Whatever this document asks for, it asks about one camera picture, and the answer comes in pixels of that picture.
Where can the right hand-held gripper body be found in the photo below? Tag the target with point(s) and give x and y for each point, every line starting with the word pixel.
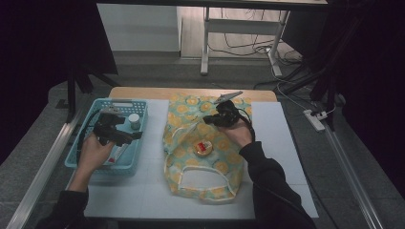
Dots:
pixel 231 116

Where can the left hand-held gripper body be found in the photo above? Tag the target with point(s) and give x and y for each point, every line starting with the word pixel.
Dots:
pixel 106 127

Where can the small white jar grey lid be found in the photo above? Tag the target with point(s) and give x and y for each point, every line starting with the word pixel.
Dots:
pixel 134 122

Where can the light blue perforated plastic basket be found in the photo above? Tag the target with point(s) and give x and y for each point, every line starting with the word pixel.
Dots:
pixel 127 152

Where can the red and white tube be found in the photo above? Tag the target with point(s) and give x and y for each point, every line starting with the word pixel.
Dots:
pixel 119 152

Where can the yellow and green patterned bag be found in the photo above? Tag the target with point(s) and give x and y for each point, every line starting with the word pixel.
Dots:
pixel 191 140

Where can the round tin with red label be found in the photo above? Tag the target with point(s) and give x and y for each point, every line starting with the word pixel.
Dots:
pixel 202 152

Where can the person's right hand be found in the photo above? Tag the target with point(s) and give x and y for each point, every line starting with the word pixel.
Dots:
pixel 238 135

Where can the person's left hand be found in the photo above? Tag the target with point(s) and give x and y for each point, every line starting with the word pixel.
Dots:
pixel 94 156

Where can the black tripod stand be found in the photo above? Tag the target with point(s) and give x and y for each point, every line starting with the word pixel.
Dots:
pixel 71 95

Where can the white foam board mat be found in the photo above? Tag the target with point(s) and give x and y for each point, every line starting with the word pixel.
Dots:
pixel 277 143

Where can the white power strip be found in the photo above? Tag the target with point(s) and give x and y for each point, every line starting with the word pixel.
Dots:
pixel 313 120

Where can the black metal stand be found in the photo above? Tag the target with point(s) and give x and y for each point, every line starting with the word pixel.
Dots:
pixel 328 95

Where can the aluminium floor rail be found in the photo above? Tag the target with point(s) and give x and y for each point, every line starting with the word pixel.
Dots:
pixel 350 178
pixel 41 178

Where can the white frame desk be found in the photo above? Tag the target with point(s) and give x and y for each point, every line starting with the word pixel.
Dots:
pixel 242 27

